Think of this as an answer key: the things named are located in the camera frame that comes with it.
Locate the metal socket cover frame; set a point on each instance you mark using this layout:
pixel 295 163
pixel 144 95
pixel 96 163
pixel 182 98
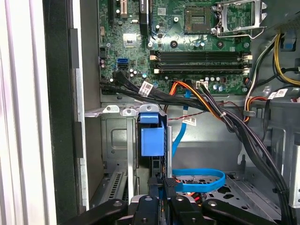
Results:
pixel 236 31

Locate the silver optical drive cage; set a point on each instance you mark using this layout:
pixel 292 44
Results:
pixel 294 175

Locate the grey power supply unit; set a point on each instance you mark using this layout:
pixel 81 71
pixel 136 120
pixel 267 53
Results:
pixel 286 11

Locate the silver disk bay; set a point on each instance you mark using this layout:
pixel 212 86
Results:
pixel 128 145

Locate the CPU socket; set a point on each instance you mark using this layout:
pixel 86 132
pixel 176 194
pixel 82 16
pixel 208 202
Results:
pixel 198 20

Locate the hard disk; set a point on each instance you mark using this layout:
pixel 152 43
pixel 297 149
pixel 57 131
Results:
pixel 152 140

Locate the black RAM slot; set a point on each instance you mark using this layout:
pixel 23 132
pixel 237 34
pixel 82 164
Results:
pixel 199 57
pixel 199 69

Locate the blue plastic clip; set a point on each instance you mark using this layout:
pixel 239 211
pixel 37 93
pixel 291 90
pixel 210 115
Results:
pixel 288 43

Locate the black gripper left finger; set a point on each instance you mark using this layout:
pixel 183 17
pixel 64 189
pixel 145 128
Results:
pixel 145 211

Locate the black open PC case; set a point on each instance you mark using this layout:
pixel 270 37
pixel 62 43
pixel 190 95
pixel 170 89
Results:
pixel 58 93

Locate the green motherboard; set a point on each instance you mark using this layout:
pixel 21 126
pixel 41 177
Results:
pixel 178 39

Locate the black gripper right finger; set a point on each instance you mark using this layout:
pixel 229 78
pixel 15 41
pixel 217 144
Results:
pixel 182 211

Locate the black graphics card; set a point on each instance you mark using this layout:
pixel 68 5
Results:
pixel 144 16

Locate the tan expansion slot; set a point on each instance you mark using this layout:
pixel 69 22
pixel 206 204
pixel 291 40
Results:
pixel 123 9

